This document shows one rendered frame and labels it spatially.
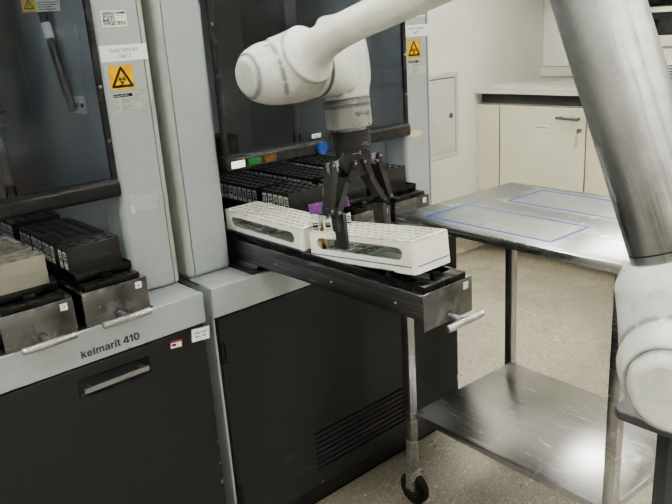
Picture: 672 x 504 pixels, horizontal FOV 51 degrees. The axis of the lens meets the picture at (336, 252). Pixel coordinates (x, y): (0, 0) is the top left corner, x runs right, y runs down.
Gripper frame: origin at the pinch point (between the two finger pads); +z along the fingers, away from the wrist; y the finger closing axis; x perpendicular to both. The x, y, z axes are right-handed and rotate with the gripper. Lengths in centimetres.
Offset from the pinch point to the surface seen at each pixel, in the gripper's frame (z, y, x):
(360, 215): 3.9, 26.3, 29.4
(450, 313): 13.7, 0.0, -21.2
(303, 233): 0.3, -4.5, 13.3
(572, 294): 80, 192, 73
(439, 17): -55, 199, 144
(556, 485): 62, 27, -23
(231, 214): -2.5, -5.0, 39.6
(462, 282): 8.9, 4.0, -21.2
